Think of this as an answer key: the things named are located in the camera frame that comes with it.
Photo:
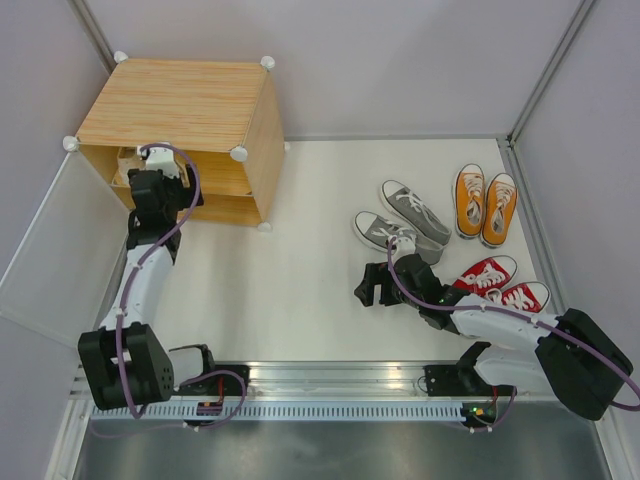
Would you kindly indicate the translucent cabinet door panel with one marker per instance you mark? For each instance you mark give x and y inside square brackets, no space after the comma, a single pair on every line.
[57,279]

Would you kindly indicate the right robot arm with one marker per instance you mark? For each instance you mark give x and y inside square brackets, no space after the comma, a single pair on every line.
[517,347]

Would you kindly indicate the grey sneaker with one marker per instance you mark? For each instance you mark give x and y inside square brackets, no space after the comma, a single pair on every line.
[403,202]
[374,230]

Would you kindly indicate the red sneaker upper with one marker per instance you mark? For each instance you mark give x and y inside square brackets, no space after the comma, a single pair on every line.
[491,273]

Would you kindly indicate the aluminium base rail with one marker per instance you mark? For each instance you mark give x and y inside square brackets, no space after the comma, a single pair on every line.
[358,379]

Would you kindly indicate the orange sneaker right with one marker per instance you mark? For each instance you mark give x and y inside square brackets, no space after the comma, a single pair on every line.
[501,202]

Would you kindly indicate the orange sneaker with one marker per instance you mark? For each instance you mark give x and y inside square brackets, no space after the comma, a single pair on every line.
[469,200]
[501,202]

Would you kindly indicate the red sneaker lower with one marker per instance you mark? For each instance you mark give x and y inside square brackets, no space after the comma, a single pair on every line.
[531,296]

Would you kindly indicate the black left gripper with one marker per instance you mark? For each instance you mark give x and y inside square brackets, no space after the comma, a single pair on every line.
[185,193]

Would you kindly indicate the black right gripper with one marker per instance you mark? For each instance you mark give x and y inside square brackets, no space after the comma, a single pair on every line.
[375,272]

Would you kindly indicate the wooden shoe cabinet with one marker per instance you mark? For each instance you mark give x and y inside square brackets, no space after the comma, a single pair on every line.
[224,115]

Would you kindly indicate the orange sneaker left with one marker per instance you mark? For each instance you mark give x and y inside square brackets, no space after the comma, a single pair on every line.
[469,200]

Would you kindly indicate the red sneaker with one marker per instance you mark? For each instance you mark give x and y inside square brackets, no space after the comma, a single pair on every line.
[531,296]
[491,273]

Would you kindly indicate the beige canvas shoe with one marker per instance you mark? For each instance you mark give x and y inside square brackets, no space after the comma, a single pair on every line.
[182,168]
[127,159]

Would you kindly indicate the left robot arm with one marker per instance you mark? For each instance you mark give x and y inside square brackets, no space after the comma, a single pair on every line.
[125,364]

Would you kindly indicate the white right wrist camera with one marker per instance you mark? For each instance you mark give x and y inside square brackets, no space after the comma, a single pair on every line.
[399,247]

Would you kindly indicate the white slotted cable duct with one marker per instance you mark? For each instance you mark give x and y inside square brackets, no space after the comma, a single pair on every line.
[191,410]

